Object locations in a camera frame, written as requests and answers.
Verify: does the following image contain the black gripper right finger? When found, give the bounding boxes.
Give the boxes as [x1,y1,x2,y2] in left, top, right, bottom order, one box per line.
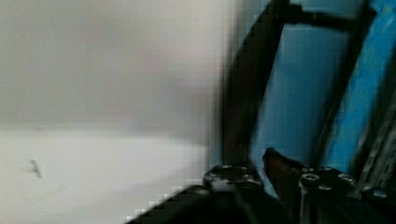
[262,147,356,224]

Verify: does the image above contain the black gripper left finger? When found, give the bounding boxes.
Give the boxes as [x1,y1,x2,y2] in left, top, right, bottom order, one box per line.
[203,164,263,191]

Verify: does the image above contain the black toaster oven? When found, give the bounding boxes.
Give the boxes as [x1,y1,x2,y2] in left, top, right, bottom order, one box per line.
[356,56,395,193]

